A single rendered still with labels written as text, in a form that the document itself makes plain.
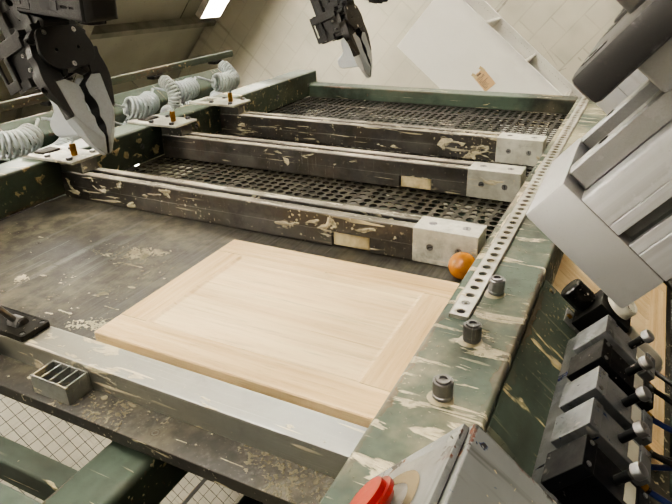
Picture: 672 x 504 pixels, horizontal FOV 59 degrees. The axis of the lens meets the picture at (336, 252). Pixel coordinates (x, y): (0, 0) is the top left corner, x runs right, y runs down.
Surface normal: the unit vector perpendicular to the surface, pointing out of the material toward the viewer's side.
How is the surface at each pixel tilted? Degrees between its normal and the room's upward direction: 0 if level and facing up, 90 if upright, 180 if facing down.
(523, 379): 90
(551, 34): 90
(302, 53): 90
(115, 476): 50
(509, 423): 90
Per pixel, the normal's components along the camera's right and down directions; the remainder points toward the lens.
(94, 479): -0.04, -0.90
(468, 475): 0.55, -0.58
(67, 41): 0.82, -0.18
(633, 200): -0.43, 0.38
